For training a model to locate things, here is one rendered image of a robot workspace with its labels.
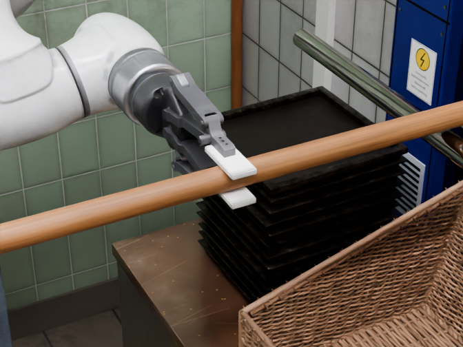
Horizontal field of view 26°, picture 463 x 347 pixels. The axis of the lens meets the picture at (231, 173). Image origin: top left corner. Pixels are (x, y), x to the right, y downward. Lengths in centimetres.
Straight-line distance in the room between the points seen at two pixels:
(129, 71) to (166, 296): 74
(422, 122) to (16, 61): 51
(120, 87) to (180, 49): 123
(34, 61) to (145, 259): 80
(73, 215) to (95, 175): 152
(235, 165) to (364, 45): 101
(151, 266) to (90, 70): 76
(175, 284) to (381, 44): 62
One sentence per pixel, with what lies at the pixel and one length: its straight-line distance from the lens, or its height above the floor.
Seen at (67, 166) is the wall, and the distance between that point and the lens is 253.
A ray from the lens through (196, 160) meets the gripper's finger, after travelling 118.
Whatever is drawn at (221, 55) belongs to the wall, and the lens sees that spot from 257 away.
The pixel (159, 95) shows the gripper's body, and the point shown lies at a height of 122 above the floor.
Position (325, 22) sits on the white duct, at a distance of 215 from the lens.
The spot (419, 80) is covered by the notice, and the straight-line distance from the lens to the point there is 188.
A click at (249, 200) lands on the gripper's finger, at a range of 111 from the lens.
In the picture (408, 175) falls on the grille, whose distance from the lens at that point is 198.
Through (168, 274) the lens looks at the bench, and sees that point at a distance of 198.
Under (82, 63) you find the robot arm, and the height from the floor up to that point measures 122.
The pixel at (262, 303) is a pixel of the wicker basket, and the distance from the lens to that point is 166.
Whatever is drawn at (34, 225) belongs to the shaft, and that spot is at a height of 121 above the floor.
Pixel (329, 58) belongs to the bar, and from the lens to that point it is 145.
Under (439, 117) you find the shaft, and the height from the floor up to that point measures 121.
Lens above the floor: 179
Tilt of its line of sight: 32 degrees down
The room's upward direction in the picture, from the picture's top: straight up
